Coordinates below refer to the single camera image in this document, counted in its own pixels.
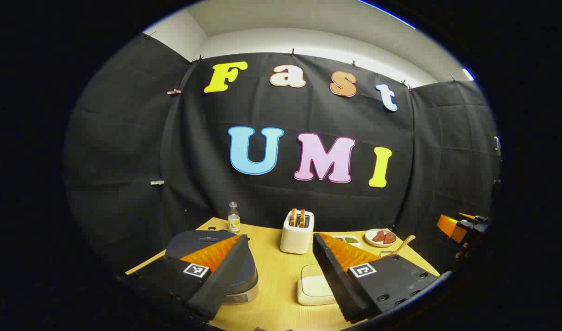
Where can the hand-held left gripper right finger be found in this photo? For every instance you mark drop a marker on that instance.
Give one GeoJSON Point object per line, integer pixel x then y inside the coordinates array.
{"type": "Point", "coordinates": [331, 271]}

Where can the red meat piece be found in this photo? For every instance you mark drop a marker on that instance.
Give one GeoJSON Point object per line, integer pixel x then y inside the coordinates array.
{"type": "Point", "coordinates": [389, 238]}
{"type": "Point", "coordinates": [379, 236]}

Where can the toast bread slice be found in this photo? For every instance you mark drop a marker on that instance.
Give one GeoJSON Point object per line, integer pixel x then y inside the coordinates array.
{"type": "Point", "coordinates": [293, 217]}
{"type": "Point", "coordinates": [302, 218]}

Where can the small glass bottle yellow label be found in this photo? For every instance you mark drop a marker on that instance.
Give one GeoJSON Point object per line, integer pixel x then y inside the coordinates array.
{"type": "Point", "coordinates": [233, 223]}

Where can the white toaster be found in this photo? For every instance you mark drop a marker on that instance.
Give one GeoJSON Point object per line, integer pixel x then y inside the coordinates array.
{"type": "Point", "coordinates": [296, 239]}

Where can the white divided dish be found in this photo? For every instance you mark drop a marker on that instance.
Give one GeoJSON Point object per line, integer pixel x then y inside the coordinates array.
{"type": "Point", "coordinates": [343, 238]}

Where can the dark grey rice cooker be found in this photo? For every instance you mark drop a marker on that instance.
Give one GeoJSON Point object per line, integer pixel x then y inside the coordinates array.
{"type": "Point", "coordinates": [193, 241]}

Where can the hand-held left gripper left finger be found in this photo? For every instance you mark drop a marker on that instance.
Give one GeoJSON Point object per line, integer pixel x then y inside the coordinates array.
{"type": "Point", "coordinates": [226, 271]}

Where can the round white plate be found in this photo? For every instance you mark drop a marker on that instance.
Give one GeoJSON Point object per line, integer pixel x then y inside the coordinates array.
{"type": "Point", "coordinates": [370, 240]}

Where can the wooden spoon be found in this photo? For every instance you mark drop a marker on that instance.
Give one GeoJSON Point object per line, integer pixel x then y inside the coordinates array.
{"type": "Point", "coordinates": [406, 242]}

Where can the black backdrop cloth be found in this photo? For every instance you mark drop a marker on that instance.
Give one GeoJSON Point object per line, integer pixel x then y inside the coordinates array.
{"type": "Point", "coordinates": [285, 110]}

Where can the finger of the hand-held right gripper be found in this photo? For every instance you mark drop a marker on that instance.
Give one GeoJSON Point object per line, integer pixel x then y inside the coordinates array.
{"type": "Point", "coordinates": [449, 227]}
{"type": "Point", "coordinates": [467, 215]}

